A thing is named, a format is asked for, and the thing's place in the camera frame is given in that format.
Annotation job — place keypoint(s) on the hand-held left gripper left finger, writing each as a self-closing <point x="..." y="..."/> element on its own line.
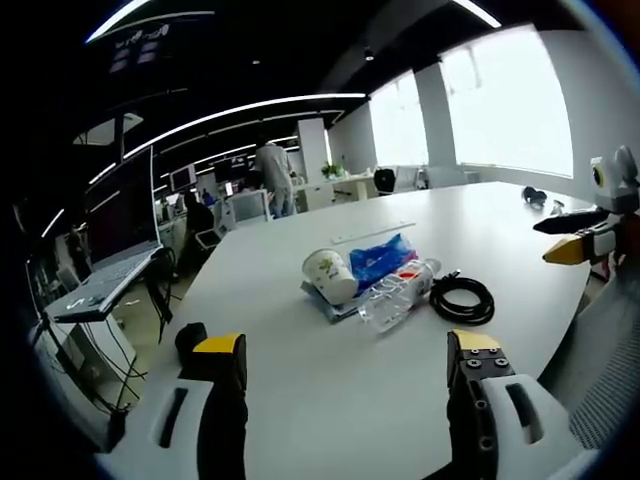
<point x="165" y="430"/>

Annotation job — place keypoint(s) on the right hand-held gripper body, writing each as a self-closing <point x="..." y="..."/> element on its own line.
<point x="620" y="185"/>

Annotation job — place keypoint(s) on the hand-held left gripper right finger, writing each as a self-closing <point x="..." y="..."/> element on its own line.
<point x="492" y="425"/>

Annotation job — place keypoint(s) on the clear plastic bottle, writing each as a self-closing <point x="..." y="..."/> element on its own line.
<point x="395" y="300"/>

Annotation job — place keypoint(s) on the blue-grey notebook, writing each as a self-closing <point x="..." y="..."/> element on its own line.
<point x="336" y="309"/>

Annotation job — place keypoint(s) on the blue plastic bag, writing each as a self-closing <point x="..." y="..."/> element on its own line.
<point x="377" y="260"/>

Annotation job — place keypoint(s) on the white paper cup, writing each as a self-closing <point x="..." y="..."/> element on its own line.
<point x="327" y="275"/>

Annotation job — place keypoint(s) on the small black object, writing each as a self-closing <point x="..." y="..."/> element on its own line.
<point x="534" y="196"/>

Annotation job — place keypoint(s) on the dark rounded object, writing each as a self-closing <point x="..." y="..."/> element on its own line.
<point x="190" y="345"/>

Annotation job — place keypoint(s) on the laptop stand cart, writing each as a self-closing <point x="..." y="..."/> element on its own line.
<point x="95" y="360"/>

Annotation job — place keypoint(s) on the grey mesh chair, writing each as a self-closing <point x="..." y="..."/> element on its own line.
<point x="600" y="350"/>

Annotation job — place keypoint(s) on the white table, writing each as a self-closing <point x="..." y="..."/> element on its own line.
<point x="350" y="390"/>

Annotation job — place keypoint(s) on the black office chair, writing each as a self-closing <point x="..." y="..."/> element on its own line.
<point x="385" y="181"/>

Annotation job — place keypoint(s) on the white flat strip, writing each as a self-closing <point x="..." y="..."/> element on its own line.
<point x="372" y="232"/>

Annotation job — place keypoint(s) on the open silver laptop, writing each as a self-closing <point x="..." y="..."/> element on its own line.
<point x="120" y="235"/>

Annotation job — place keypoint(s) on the white office chair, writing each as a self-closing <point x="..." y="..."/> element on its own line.
<point x="248" y="206"/>

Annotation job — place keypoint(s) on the green potted plant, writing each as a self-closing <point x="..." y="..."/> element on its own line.
<point x="331" y="171"/>

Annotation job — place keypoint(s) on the computer monitor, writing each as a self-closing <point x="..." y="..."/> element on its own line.
<point x="183" y="179"/>

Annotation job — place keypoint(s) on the long ceiling light strip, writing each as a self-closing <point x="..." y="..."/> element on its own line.
<point x="240" y="117"/>

